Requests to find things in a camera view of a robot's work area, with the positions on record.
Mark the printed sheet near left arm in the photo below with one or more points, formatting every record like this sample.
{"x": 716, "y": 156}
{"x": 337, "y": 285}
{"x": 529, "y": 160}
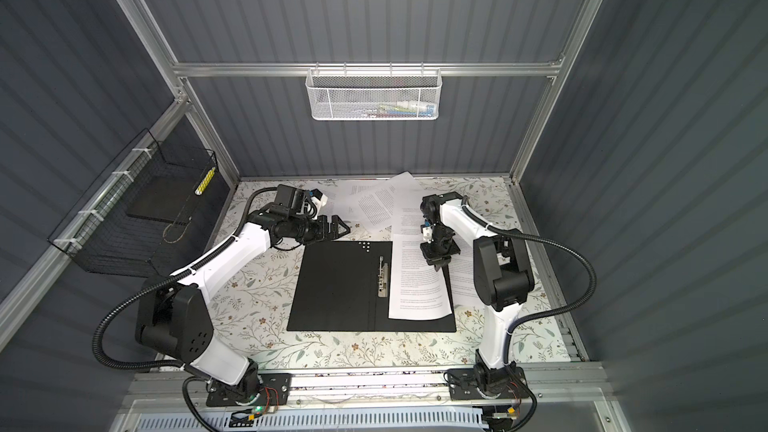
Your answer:
{"x": 404, "y": 194}

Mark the printed sheet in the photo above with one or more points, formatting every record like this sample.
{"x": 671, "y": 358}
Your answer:
{"x": 371, "y": 205}
{"x": 417, "y": 292}

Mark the black pad in basket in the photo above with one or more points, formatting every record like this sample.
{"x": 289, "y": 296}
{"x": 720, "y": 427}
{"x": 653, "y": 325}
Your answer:
{"x": 168, "y": 200}

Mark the grey folder with black inside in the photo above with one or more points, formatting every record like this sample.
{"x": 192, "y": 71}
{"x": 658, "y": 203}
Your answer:
{"x": 338, "y": 291}

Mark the white wire basket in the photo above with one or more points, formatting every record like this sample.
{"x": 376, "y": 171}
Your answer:
{"x": 335, "y": 97}

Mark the black wire basket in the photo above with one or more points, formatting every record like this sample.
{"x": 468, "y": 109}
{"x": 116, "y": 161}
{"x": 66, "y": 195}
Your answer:
{"x": 99, "y": 237}

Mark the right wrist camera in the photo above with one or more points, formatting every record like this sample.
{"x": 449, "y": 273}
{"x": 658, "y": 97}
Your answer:
{"x": 427, "y": 231}

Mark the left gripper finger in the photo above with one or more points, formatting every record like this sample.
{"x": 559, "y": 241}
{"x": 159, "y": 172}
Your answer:
{"x": 335, "y": 226}
{"x": 318, "y": 236}

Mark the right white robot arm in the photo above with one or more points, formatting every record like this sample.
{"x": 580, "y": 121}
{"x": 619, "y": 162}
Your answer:
{"x": 502, "y": 278}

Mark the yellow marker in black basket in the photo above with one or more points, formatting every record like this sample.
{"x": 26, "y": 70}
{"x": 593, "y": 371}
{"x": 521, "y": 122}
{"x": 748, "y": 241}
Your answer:
{"x": 205, "y": 181}

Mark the pens in white basket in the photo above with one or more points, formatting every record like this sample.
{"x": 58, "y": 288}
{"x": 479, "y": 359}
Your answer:
{"x": 400, "y": 109}

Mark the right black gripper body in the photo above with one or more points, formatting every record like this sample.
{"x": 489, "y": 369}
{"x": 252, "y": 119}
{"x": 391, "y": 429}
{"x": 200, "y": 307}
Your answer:
{"x": 442, "y": 245}

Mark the floral table mat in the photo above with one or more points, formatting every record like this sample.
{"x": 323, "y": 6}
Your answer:
{"x": 251, "y": 312}

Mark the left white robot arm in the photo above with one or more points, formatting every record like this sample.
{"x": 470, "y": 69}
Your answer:
{"x": 174, "y": 318}

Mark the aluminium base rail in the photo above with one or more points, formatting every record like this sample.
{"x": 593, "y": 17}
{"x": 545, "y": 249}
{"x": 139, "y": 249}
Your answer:
{"x": 386, "y": 387}

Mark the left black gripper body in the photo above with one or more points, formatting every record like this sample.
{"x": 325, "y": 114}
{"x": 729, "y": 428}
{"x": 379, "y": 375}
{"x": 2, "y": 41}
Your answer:
{"x": 302, "y": 227}

